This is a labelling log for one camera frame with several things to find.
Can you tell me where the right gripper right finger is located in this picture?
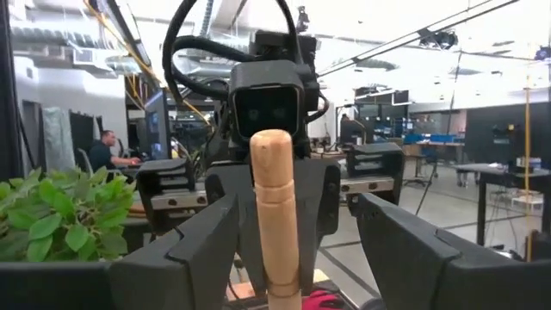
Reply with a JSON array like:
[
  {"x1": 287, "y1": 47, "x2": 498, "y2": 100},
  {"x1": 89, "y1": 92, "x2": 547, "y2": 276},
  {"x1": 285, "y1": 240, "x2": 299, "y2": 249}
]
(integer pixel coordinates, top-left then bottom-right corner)
[{"x1": 347, "y1": 192, "x2": 551, "y2": 310}]

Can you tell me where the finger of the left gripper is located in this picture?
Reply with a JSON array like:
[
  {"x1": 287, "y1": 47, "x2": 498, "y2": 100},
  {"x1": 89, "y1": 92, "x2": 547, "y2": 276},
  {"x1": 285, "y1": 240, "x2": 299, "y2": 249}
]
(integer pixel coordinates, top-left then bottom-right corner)
[
  {"x1": 204, "y1": 161, "x2": 266, "y2": 297},
  {"x1": 294, "y1": 158, "x2": 342, "y2": 297}
]

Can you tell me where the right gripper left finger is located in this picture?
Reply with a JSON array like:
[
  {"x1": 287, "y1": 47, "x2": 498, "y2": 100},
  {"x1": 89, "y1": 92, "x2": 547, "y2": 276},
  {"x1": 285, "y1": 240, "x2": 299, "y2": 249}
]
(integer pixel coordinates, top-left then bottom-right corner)
[{"x1": 0, "y1": 192, "x2": 241, "y2": 310}]

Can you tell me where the wooden handled wide trowel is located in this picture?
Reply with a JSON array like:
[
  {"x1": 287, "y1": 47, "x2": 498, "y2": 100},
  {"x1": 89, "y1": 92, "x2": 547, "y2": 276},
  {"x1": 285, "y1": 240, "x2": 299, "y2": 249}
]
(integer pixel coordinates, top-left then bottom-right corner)
[{"x1": 249, "y1": 128, "x2": 303, "y2": 310}]

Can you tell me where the red black gardening glove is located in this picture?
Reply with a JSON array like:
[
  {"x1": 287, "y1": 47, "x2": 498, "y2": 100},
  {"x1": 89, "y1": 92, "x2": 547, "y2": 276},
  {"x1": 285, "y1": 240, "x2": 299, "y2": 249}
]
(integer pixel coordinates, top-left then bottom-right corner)
[{"x1": 300, "y1": 289, "x2": 348, "y2": 310}]

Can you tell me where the black computer monitor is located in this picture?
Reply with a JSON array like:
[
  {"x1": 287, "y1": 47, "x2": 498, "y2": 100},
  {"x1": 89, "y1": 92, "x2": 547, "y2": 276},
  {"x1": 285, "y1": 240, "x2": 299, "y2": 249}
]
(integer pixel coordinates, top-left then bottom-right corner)
[{"x1": 144, "y1": 89, "x2": 173, "y2": 161}]

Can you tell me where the person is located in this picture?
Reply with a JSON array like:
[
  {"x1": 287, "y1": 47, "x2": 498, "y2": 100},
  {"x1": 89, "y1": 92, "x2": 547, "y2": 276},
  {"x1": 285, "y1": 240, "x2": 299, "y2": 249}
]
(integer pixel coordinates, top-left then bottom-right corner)
[{"x1": 88, "y1": 128, "x2": 143, "y2": 173}]

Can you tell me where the green leafy plant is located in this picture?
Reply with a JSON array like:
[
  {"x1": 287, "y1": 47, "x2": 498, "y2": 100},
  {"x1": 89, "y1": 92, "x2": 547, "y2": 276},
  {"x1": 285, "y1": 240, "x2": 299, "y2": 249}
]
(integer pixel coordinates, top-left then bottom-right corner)
[{"x1": 0, "y1": 166, "x2": 139, "y2": 264}]

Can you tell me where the black desk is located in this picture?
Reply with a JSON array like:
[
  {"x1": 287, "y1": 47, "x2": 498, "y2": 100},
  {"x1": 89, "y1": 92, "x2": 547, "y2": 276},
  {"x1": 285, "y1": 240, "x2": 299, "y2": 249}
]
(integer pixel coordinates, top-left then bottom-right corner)
[{"x1": 451, "y1": 161, "x2": 551, "y2": 249}]

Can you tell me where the black curtain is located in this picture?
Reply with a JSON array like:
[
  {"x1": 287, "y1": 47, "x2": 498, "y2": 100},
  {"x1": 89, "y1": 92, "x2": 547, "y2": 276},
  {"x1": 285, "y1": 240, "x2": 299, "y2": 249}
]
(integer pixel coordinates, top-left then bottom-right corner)
[{"x1": 0, "y1": 0, "x2": 25, "y2": 182}]

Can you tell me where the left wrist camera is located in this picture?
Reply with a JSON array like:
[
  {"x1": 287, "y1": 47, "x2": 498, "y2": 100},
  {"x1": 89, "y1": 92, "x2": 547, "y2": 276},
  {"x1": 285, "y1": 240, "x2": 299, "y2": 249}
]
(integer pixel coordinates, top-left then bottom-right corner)
[{"x1": 229, "y1": 59, "x2": 320, "y2": 146}]

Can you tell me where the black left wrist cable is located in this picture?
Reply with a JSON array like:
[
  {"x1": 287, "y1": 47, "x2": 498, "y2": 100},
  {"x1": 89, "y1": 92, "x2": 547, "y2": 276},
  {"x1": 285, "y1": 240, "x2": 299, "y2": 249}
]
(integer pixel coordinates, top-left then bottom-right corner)
[{"x1": 161, "y1": 0, "x2": 305, "y2": 102}]

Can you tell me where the yellow hanging cable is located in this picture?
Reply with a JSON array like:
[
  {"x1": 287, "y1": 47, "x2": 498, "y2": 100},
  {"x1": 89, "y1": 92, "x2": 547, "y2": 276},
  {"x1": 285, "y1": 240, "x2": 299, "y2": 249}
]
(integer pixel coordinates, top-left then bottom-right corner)
[{"x1": 523, "y1": 72, "x2": 534, "y2": 262}]

